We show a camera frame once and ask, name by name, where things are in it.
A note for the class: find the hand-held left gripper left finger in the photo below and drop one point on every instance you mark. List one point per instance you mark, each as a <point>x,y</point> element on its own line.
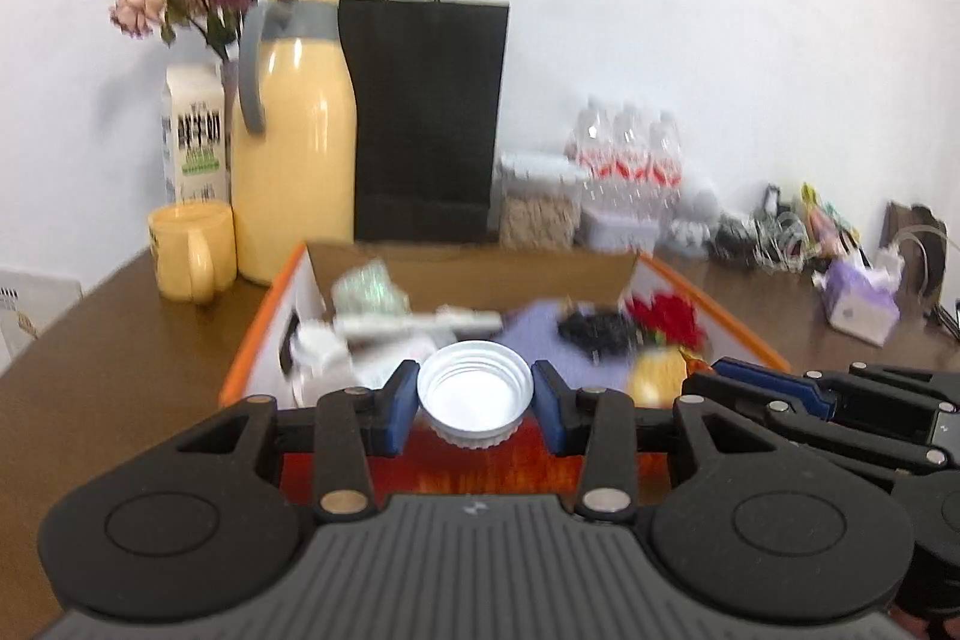
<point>401,411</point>

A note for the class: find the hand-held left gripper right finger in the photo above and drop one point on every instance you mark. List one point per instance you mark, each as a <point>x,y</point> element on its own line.
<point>551,411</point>

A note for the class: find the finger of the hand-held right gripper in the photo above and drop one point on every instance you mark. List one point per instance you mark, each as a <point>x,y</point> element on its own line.
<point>840,434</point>
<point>772,381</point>

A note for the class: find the white bottle cap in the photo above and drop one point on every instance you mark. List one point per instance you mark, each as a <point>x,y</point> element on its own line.
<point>472,392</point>

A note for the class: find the red cardboard box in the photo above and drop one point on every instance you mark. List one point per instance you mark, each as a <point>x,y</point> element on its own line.
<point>480,471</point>

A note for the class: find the red fabric rose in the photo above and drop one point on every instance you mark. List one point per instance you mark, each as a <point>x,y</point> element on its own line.
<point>667,317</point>

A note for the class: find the iridescent plastic wrapper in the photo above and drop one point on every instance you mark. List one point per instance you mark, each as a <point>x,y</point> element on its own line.
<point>367,291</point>

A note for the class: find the white oblong packet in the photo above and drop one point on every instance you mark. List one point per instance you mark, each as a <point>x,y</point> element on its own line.
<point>420,321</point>

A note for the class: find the purple tissue box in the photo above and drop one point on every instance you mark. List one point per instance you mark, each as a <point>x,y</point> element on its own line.
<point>855,310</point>

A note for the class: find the yellow plush toy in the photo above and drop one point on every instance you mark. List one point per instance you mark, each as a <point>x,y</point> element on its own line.
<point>660,377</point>

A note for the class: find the colourful snack packet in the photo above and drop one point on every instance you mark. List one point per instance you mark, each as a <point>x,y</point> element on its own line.
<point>829,220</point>

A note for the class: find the black and white power adapter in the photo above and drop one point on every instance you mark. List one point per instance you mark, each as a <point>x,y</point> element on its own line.
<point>772,201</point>

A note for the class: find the clear food container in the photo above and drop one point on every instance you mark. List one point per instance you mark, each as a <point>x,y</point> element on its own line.
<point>540,220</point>

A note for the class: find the grey tin box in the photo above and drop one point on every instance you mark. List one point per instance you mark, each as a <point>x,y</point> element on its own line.
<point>619,231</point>

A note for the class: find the white robot toy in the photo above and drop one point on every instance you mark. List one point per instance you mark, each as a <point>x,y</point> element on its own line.
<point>694,205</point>

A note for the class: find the brown paper bag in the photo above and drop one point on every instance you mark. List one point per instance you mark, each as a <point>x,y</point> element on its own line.
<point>907,227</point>

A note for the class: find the clear water bottle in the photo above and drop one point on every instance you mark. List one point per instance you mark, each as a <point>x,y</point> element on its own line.
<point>589,141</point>
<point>664,160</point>
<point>626,153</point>

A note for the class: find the yellow mug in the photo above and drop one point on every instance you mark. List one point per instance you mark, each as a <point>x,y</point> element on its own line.
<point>187,250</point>

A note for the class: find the yellow thermos jug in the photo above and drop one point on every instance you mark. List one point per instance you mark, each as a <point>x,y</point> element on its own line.
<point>292,160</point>

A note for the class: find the black paper bag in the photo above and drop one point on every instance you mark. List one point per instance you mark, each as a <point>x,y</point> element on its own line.
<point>427,123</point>

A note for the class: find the white milk carton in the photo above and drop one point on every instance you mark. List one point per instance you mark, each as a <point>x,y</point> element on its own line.
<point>191,115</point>

